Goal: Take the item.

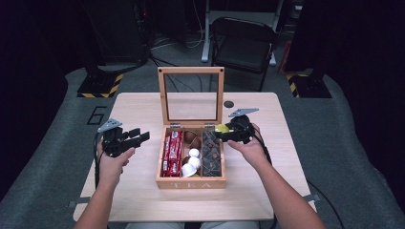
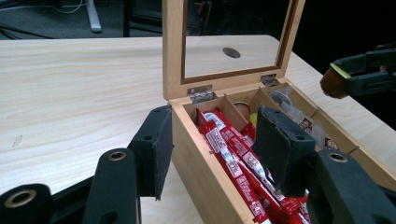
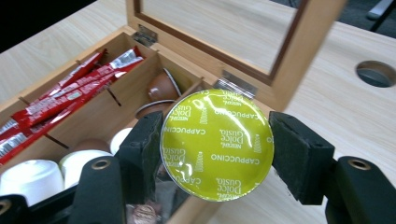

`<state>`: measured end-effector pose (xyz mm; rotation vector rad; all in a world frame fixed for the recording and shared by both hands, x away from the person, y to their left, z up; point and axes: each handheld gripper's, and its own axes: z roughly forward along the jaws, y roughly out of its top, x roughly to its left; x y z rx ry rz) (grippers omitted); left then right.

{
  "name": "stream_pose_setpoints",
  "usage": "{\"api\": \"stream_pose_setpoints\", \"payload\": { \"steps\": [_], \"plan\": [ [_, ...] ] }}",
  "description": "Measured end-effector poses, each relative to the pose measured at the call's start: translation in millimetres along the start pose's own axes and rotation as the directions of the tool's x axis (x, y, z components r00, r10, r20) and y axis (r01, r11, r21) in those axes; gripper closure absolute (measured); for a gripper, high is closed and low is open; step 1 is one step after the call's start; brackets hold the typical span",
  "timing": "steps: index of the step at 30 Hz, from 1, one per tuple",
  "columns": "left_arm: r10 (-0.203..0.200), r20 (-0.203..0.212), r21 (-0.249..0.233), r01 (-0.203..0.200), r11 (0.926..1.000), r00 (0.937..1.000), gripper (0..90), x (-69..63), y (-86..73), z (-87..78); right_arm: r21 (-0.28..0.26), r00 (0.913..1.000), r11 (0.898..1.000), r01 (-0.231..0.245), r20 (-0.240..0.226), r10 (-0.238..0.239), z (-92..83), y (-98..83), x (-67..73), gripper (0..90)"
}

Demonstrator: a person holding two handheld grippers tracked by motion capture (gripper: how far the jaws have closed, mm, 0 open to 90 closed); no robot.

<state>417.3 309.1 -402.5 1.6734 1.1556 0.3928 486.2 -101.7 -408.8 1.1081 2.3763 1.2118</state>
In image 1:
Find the row of dark tea packets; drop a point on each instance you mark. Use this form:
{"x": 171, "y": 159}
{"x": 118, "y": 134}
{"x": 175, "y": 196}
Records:
{"x": 211, "y": 156}

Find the red sachet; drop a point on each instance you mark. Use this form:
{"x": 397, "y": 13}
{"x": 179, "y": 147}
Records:
{"x": 176, "y": 149}
{"x": 167, "y": 157}

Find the black table grommet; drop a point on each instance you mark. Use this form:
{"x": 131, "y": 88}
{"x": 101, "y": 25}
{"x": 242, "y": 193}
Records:
{"x": 228, "y": 104}

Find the person's right hand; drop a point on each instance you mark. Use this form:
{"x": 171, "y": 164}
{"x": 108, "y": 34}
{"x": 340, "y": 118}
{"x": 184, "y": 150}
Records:
{"x": 251, "y": 154}

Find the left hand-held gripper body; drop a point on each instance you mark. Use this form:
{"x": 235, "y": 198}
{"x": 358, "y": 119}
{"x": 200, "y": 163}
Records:
{"x": 114, "y": 143}

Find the grey tape piece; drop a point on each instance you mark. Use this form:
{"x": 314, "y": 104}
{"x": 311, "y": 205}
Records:
{"x": 313, "y": 197}
{"x": 76, "y": 202}

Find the white coffee capsule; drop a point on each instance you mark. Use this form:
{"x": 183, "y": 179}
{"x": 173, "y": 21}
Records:
{"x": 194, "y": 153}
{"x": 195, "y": 162}
{"x": 188, "y": 170}

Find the black folding chair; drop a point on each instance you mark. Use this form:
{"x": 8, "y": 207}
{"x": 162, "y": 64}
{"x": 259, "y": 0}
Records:
{"x": 243, "y": 51}

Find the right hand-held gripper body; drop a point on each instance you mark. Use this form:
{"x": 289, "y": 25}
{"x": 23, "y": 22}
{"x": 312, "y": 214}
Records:
{"x": 242, "y": 129}

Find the person's left hand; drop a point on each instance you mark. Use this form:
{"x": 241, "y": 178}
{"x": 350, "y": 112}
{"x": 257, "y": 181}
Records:
{"x": 111, "y": 168}

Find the wooden tea box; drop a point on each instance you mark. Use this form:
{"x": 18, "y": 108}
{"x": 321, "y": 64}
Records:
{"x": 191, "y": 183}

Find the black stand with striped base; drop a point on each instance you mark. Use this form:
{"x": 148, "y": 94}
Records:
{"x": 310, "y": 87}
{"x": 100, "y": 86}

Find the brown coffee capsule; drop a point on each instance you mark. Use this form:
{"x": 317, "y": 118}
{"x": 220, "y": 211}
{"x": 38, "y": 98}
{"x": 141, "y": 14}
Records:
{"x": 196, "y": 143}
{"x": 189, "y": 136}

